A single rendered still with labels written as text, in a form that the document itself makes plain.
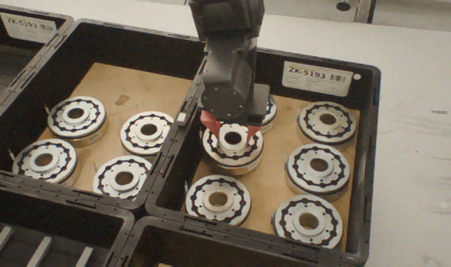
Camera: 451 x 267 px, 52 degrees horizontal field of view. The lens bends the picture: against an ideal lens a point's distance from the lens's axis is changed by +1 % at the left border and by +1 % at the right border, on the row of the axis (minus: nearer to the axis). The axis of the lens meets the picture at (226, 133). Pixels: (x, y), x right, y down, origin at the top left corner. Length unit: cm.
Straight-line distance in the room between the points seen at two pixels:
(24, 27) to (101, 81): 20
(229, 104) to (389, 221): 48
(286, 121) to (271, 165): 11
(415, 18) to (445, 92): 162
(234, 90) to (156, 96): 40
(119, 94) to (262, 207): 38
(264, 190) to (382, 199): 29
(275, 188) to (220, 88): 27
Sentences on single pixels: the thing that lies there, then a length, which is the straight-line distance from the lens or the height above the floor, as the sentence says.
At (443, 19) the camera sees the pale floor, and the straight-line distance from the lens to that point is 288.
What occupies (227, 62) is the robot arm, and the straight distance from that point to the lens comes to 56.
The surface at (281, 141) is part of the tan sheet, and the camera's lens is 84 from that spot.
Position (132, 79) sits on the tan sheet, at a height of 83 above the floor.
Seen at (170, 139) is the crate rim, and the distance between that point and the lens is 71.
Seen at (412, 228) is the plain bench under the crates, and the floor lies 70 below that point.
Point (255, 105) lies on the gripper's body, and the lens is 68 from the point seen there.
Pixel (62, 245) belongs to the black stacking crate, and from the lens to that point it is 76.
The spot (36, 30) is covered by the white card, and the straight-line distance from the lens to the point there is 107.
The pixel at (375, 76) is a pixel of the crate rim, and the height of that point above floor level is 93.
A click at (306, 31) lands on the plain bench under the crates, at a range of 134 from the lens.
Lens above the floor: 146
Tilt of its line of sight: 48 degrees down
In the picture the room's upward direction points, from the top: straight up
